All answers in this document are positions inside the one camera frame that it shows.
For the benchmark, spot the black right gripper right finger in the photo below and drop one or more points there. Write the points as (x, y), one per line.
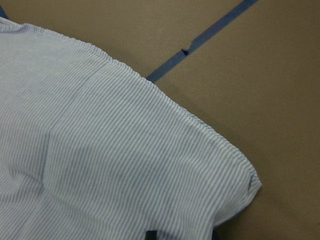
(215, 235)

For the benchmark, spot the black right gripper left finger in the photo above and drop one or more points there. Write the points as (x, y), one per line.
(151, 235)

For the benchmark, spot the light blue striped shirt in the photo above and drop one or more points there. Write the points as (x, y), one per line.
(91, 150)

